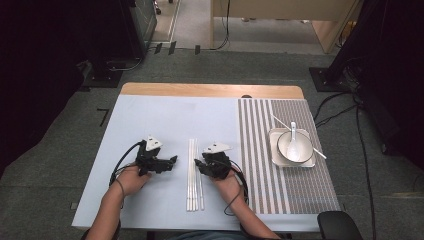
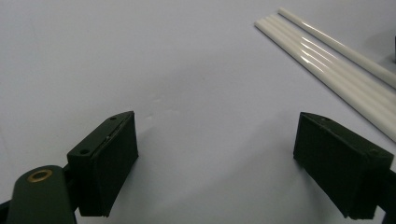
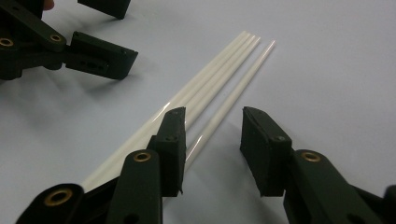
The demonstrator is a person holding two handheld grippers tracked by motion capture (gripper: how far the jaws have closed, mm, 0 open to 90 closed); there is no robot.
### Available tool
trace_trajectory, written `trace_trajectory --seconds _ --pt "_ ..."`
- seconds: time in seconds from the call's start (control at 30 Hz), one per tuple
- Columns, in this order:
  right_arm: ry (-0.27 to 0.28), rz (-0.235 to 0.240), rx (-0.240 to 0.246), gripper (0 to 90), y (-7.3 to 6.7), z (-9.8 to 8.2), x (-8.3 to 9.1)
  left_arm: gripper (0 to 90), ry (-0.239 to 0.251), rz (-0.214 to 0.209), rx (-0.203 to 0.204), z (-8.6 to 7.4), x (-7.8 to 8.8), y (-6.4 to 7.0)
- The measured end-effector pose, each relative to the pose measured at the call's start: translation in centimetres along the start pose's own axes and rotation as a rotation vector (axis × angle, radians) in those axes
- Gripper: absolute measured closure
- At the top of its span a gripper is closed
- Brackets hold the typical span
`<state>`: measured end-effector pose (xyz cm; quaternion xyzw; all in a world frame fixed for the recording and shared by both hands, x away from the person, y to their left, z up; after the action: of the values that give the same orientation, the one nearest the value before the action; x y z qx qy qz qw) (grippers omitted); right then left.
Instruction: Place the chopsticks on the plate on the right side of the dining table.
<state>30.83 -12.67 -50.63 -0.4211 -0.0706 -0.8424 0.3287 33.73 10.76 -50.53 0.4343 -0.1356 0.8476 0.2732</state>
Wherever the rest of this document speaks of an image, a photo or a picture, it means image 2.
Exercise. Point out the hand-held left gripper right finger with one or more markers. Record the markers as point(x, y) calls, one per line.
point(339, 165)

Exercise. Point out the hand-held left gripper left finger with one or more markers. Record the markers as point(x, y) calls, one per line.
point(106, 161)

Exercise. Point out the row of white chopsticks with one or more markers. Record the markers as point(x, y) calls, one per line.
point(327, 71)

